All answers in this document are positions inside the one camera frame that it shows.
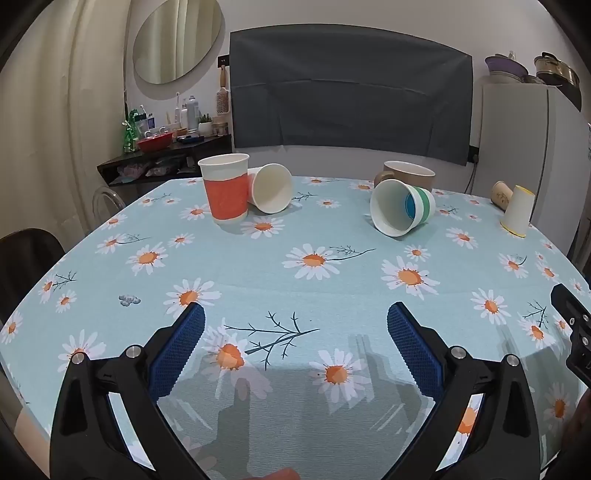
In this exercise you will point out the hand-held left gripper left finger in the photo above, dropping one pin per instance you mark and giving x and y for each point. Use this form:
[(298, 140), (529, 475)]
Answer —
[(178, 350)]

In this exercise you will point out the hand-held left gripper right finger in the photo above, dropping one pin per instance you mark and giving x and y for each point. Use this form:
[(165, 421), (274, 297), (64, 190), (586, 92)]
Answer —
[(413, 350)]

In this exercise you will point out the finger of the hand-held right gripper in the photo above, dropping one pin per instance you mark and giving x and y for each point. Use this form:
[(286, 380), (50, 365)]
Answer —
[(577, 323)]

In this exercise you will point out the yellow rimmed white cup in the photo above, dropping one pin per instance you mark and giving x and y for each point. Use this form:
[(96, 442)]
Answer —
[(518, 210)]

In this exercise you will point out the green striped white cup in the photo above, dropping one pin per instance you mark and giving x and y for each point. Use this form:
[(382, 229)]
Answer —
[(392, 207)]

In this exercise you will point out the beige patterned cup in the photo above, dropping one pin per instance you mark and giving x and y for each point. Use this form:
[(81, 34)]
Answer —
[(501, 196)]

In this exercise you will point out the orange sleeved paper cup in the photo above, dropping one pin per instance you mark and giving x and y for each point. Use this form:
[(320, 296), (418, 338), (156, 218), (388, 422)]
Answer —
[(226, 194)]

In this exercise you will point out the plain white paper cup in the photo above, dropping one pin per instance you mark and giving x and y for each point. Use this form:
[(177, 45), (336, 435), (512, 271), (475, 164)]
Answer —
[(270, 188)]

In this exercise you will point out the daisy print blue tablecloth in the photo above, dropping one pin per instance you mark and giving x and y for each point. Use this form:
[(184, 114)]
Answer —
[(286, 286)]

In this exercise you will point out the clear plastic chair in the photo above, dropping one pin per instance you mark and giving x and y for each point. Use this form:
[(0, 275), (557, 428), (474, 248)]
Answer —
[(107, 203)]

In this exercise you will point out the black chair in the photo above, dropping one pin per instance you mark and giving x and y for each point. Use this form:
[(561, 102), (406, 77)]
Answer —
[(25, 263)]

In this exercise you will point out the brown ceramic mug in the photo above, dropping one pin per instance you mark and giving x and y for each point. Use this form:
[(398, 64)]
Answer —
[(411, 174)]

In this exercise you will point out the dark wooden side shelf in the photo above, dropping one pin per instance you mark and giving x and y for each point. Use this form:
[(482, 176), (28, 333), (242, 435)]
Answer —
[(152, 159)]

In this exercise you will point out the white refrigerator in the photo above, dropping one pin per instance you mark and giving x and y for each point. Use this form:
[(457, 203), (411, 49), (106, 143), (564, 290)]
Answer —
[(512, 138)]

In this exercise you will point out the red bowl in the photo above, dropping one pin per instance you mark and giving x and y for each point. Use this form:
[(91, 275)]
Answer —
[(154, 142)]

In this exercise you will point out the green bottle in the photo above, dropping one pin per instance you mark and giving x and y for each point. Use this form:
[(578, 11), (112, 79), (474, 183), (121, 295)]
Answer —
[(129, 134)]

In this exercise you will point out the small potted plant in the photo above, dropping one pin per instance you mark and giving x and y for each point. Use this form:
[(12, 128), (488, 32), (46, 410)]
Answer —
[(205, 124)]

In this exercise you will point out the white spray bottle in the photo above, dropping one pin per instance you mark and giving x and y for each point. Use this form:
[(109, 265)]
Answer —
[(192, 113)]

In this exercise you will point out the steel cooking pot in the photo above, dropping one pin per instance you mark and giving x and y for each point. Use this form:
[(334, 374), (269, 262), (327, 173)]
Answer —
[(556, 69)]

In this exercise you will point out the wooden hairbrush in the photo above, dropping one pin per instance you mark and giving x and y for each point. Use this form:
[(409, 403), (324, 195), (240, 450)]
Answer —
[(223, 99)]

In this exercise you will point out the beige curtain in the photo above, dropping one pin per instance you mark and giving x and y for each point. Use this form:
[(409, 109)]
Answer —
[(60, 115)]

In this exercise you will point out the purple bowl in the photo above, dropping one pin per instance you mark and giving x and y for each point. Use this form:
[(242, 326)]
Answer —
[(504, 68)]

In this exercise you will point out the dark grey cloth cover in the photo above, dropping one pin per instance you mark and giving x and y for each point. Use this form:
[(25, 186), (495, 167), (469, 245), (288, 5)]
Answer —
[(351, 92)]

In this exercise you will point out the oval wall mirror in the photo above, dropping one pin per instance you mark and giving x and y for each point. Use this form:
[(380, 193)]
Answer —
[(178, 39)]

